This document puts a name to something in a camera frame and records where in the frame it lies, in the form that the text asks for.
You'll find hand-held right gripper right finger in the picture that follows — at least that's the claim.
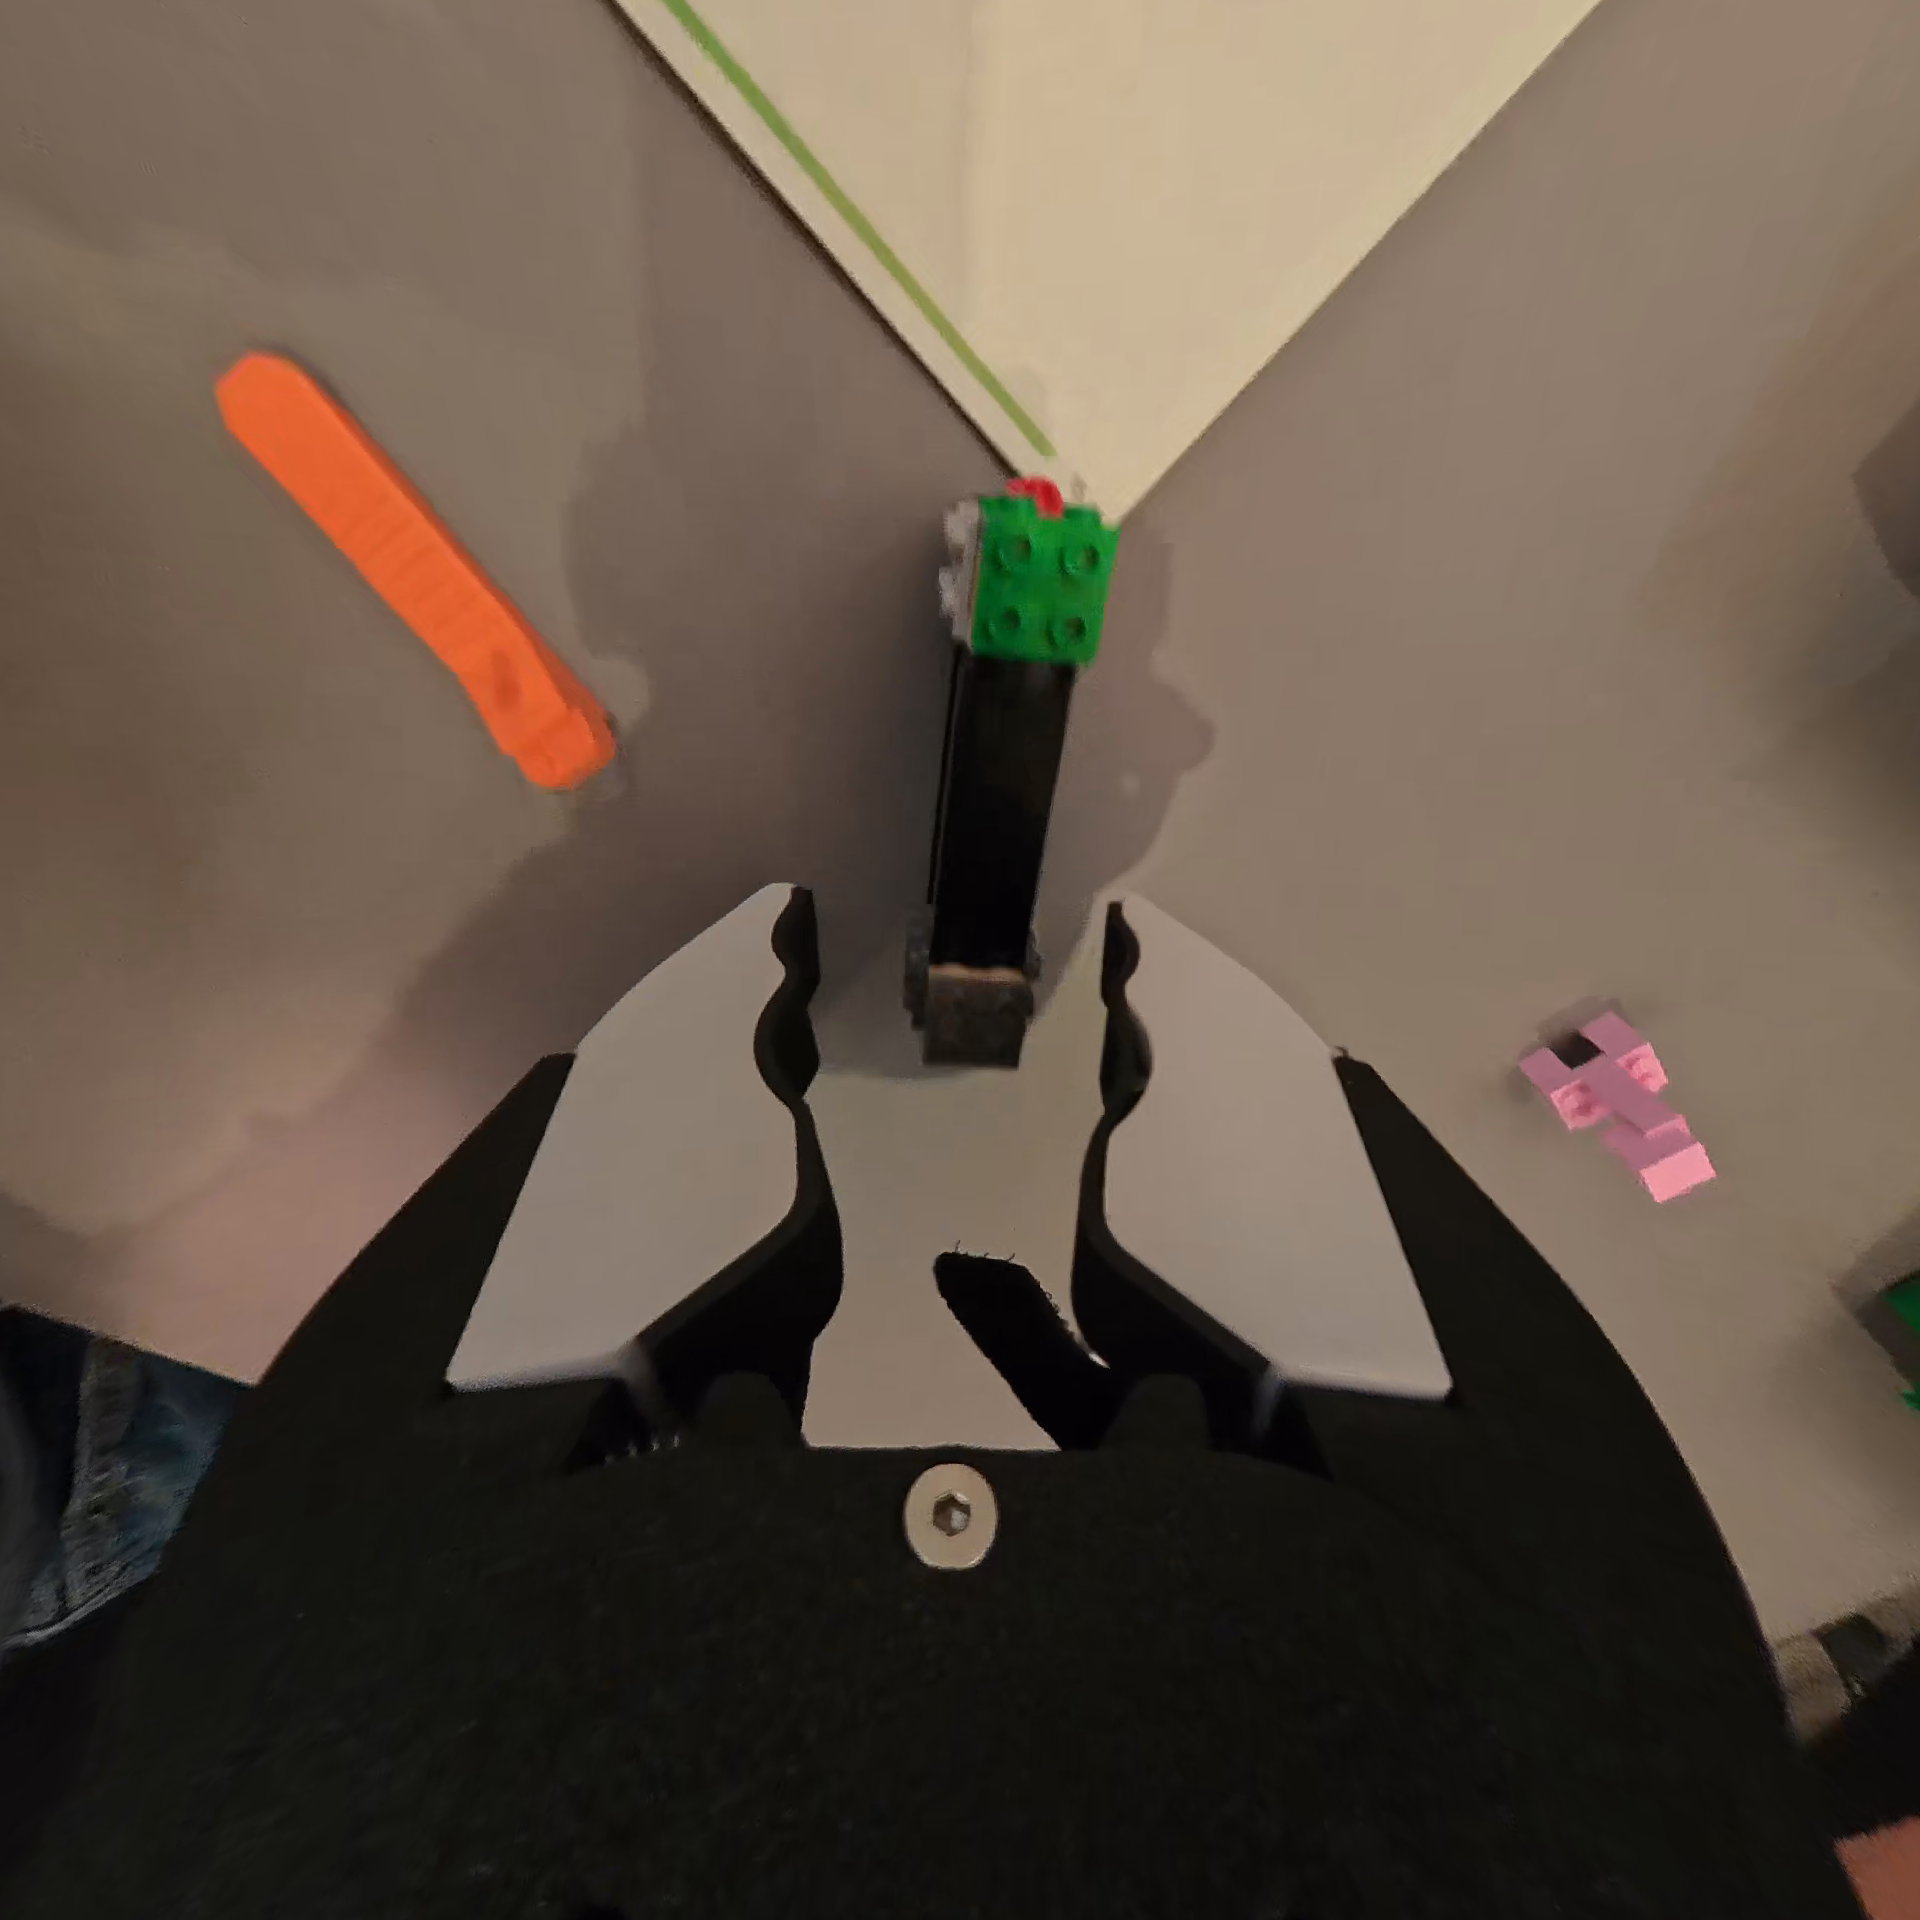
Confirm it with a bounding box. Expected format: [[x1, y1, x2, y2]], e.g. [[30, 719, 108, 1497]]
[[1070, 897, 1460, 1403]]

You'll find black strap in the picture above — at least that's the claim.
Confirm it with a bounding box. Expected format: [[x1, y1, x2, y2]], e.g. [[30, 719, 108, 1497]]
[[931, 1244, 1114, 1451]]

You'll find person's jeans leg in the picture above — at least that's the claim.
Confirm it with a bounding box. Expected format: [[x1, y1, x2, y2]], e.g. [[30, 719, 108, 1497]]
[[0, 1302, 259, 1655]]

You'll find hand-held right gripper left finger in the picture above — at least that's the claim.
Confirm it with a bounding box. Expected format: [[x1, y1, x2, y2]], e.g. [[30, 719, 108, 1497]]
[[445, 882, 847, 1400]]

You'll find green and black brick assembly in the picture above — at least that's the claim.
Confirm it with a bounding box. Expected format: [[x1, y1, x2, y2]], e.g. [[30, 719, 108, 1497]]
[[906, 477, 1125, 1072]]

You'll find white instruction booklet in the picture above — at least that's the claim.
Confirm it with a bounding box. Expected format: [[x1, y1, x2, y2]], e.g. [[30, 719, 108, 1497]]
[[612, 0, 1609, 519]]

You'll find orange brick separator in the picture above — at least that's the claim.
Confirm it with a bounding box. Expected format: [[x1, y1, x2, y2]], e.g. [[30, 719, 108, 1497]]
[[213, 352, 618, 793]]

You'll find pink brick pig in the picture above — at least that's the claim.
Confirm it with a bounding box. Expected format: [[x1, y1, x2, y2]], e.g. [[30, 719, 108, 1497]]
[[1515, 1011, 1717, 1202]]

